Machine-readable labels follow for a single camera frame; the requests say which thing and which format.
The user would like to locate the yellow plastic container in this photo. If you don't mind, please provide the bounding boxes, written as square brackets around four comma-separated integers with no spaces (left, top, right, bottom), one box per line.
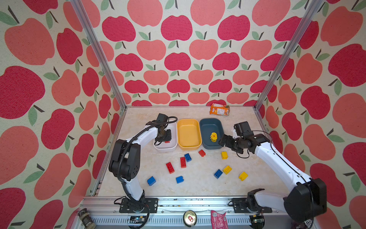
[177,119,202,151]

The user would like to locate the front aluminium rail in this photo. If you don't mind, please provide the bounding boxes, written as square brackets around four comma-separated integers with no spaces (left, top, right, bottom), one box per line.
[71,197,317,229]

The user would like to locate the orange snack packet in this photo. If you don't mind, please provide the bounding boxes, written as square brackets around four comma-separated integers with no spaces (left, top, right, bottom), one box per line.
[210,103,230,115]

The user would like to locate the green circuit board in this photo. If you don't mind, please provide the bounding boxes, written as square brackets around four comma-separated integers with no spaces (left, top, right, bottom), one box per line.
[129,216,146,224]

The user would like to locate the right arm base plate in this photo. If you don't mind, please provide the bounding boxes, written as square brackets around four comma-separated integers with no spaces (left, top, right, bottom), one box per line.
[228,197,273,213]

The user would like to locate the pink snack wrapper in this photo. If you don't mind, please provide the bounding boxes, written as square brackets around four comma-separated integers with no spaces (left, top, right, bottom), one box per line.
[211,210,228,229]

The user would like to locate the blue lego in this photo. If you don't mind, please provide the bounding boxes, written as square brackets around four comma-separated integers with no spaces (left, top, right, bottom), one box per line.
[184,153,192,162]
[214,169,223,179]
[147,176,156,186]
[176,176,184,184]

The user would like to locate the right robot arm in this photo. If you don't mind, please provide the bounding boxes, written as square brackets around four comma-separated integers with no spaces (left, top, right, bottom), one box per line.
[218,122,327,223]

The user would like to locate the dark teal plastic container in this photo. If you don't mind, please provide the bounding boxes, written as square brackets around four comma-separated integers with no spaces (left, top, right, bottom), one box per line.
[199,118,225,150]

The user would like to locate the black round object front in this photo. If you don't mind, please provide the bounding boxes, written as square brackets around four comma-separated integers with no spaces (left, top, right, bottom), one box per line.
[250,215,265,229]

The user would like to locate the small red lego brick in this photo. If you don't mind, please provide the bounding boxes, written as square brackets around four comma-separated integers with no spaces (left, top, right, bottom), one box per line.
[199,150,206,157]

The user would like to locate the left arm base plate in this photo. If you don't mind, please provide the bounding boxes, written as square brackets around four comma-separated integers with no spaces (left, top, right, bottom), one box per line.
[119,198,158,213]

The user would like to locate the right aluminium frame post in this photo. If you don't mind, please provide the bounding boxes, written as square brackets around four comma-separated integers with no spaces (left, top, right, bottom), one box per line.
[254,0,325,113]

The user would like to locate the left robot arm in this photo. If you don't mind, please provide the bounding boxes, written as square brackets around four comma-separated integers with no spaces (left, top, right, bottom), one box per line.
[108,113,178,212]

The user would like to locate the yellow round lego piece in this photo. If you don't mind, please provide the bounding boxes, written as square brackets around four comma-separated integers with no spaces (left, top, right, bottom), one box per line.
[210,132,218,143]

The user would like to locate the metal drink can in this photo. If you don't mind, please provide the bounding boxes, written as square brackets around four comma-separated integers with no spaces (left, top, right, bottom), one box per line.
[183,210,197,228]

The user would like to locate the red lego brick tilted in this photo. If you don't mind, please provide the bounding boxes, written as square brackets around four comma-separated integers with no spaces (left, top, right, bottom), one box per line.
[166,162,175,174]

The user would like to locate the left aluminium frame post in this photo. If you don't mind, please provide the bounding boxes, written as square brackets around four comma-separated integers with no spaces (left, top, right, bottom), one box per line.
[71,0,127,112]

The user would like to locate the white plastic container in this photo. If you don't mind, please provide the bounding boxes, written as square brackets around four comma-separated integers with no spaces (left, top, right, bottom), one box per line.
[153,122,178,153]

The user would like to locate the red lego brick upright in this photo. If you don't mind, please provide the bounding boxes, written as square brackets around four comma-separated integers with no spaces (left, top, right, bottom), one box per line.
[180,157,186,168]

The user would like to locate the aluminium frame post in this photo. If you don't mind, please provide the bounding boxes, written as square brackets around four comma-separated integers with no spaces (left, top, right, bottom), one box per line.
[254,0,325,113]
[71,0,127,112]

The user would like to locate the dark glass jar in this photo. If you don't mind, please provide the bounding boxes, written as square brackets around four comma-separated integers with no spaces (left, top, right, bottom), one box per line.
[78,208,96,229]

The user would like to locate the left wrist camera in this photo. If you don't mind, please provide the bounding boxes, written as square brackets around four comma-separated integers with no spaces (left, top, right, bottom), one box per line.
[156,113,169,125]

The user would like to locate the blue lego beside red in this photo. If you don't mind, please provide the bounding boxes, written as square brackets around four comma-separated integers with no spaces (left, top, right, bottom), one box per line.
[184,153,192,162]

